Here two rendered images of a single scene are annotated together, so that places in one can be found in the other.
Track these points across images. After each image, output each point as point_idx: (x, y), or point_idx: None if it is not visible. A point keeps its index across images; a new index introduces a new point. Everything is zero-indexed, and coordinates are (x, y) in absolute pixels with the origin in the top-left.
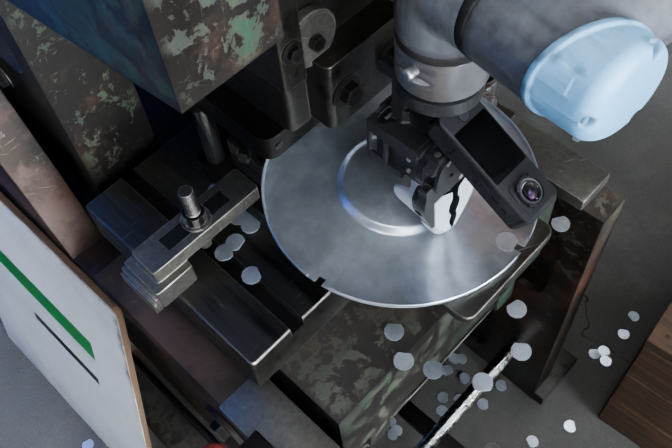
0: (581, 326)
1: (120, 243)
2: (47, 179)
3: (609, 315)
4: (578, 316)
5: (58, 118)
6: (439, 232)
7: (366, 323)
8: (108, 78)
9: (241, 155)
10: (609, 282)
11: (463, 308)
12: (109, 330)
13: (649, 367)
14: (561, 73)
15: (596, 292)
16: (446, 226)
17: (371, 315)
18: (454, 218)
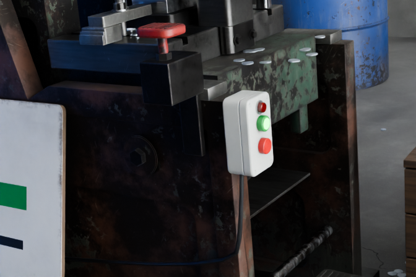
0: (377, 264)
1: (71, 45)
2: (20, 40)
3: (395, 257)
4: (374, 261)
5: None
6: None
7: (222, 61)
8: None
9: None
10: (390, 245)
11: None
12: (52, 136)
13: (414, 189)
14: None
15: (382, 250)
16: None
17: (224, 60)
18: None
